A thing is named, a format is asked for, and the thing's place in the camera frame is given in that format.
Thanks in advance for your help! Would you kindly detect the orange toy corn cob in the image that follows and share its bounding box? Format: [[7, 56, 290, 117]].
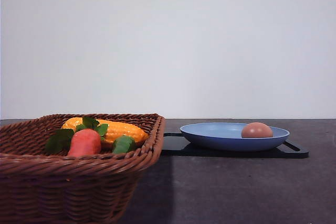
[[62, 117, 149, 143]]

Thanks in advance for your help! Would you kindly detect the green toy vegetable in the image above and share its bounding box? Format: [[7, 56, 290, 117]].
[[113, 135, 135, 154]]

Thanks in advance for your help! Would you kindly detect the red toy carrot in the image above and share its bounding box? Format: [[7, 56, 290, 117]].
[[46, 117, 108, 156]]

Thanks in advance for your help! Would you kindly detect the blue plate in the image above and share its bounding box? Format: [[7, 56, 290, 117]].
[[180, 123, 290, 151]]

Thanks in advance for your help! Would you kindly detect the brown wicker basket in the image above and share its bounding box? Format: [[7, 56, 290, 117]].
[[0, 113, 165, 224]]

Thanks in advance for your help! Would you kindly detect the brown egg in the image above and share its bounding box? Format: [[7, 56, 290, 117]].
[[241, 122, 273, 138]]

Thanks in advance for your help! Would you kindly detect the black flat tray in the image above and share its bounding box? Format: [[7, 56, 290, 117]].
[[162, 133, 309, 158]]

